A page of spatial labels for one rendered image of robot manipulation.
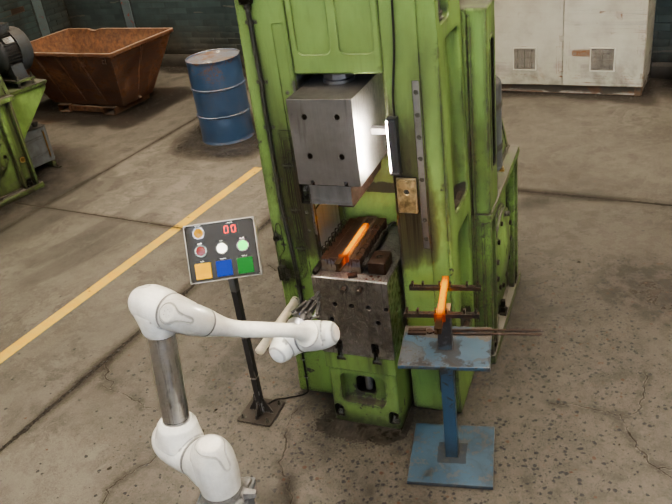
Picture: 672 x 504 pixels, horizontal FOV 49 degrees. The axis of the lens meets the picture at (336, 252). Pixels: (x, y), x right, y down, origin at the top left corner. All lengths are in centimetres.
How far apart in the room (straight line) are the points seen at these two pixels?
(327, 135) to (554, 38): 541
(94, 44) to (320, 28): 787
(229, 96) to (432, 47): 498
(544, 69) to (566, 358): 465
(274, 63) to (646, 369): 256
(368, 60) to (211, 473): 175
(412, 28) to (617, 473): 221
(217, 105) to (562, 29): 365
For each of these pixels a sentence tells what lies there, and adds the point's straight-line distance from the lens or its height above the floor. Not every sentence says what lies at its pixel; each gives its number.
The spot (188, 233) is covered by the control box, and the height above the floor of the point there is 117.
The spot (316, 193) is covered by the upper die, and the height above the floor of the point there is 132.
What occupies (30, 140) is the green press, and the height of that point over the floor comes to 36.
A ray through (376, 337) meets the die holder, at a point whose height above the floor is 60.
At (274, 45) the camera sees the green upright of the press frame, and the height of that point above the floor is 196.
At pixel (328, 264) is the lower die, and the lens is 353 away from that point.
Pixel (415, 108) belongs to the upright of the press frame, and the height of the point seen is 167.
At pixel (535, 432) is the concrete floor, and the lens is 396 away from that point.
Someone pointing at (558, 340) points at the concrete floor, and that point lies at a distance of 456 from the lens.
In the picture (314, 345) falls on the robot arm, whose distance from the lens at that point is 282.
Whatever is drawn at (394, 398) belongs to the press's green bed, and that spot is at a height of 22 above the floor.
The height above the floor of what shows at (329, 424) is 0.
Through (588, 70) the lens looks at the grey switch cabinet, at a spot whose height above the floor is 27.
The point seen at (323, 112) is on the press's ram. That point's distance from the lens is 319.
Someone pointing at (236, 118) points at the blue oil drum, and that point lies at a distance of 800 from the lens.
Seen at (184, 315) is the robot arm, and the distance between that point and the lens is 249.
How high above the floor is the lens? 271
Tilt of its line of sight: 29 degrees down
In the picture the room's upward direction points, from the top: 8 degrees counter-clockwise
